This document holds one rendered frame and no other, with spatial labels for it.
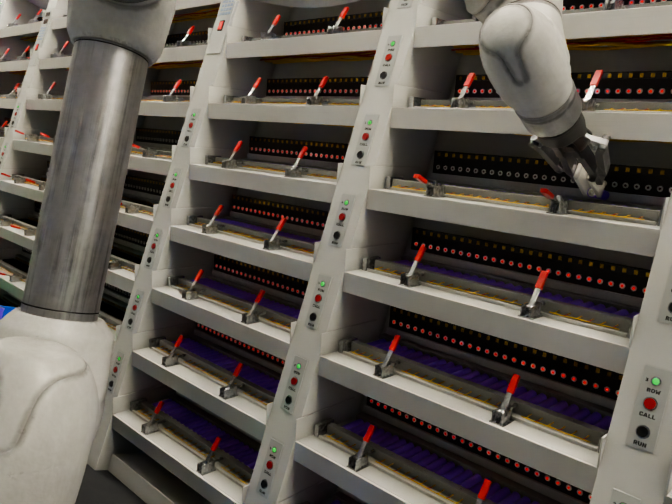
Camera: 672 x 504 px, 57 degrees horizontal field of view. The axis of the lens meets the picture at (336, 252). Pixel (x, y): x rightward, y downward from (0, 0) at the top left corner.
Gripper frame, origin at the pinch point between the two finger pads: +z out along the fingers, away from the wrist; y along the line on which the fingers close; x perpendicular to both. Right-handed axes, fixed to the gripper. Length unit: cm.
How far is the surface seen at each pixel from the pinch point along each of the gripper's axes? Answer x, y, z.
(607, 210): 4.7, -4.3, 1.3
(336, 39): -27, 70, -10
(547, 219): 9.6, 3.7, -2.3
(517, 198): 4.6, 12.7, 1.3
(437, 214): 11.5, 26.8, -1.2
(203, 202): 16, 116, 8
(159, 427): 80, 99, 17
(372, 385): 48, 30, 6
